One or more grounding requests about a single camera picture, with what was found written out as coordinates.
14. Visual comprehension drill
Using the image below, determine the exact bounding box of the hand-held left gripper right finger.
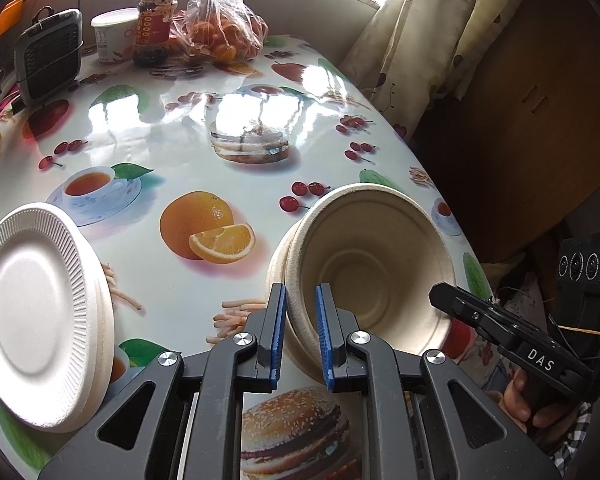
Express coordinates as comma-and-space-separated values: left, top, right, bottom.
314, 282, 561, 480

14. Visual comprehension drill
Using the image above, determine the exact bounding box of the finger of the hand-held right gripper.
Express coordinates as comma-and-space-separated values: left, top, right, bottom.
428, 282, 521, 347

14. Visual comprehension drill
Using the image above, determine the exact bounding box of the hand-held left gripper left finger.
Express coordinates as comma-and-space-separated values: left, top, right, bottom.
37, 282, 287, 480

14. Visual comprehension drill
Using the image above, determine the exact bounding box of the large beige paper bowl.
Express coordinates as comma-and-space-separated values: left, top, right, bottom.
266, 240, 311, 376
279, 210, 326, 381

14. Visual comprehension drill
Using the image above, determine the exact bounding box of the small beige paper bowl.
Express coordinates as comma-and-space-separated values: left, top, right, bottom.
291, 183, 457, 378

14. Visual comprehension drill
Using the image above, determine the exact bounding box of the large white foam plate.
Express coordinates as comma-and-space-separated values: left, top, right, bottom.
0, 220, 117, 435

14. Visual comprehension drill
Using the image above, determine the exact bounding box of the stack of white paper plates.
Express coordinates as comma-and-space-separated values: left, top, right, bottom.
0, 202, 106, 418

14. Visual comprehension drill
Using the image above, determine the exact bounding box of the person's right forearm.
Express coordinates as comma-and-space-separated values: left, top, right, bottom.
530, 402, 595, 467

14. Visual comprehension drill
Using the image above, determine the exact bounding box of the person's right hand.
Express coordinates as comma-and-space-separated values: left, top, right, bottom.
485, 370, 578, 436

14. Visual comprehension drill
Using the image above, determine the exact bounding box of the wooden cabinet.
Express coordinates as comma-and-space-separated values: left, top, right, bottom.
410, 0, 600, 266

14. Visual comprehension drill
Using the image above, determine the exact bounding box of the fruit printed tablecloth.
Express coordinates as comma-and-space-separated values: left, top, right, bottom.
0, 35, 496, 480

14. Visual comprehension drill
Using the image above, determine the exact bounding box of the floral curtain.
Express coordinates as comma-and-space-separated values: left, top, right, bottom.
339, 0, 528, 141

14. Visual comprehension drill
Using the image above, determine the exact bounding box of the clear bag of oranges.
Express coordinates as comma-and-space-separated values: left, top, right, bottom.
132, 0, 271, 63

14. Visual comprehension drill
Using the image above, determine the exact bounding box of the red lidded glass jar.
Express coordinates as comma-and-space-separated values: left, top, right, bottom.
132, 0, 180, 68

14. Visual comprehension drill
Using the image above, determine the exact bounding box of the white plastic tub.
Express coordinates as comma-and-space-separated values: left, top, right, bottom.
91, 7, 141, 65

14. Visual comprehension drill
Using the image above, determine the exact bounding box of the grey portable fan heater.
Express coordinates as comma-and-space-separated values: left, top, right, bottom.
12, 7, 84, 106

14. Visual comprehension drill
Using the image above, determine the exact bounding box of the orange box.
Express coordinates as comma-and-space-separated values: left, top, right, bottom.
0, 0, 38, 43

